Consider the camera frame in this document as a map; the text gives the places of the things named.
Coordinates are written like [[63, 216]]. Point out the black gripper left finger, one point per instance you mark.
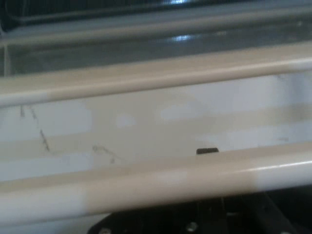
[[170, 219]]

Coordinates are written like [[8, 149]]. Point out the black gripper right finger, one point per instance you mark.
[[256, 214]]

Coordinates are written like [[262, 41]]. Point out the white tubular rack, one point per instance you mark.
[[151, 185]]

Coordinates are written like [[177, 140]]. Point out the dark ribbed glossy object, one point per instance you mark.
[[73, 9]]

